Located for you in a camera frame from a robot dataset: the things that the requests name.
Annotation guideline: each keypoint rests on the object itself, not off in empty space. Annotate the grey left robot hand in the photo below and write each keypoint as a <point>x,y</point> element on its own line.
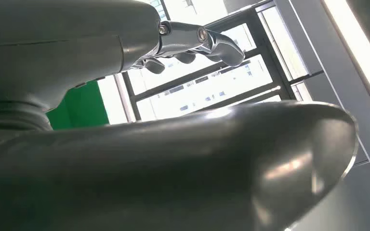
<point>60,41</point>

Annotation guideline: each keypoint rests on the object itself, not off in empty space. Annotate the green panel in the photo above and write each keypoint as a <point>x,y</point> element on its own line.
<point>83,105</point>

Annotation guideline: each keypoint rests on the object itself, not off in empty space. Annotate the ceiling light strip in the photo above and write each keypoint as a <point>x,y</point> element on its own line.
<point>363,57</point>

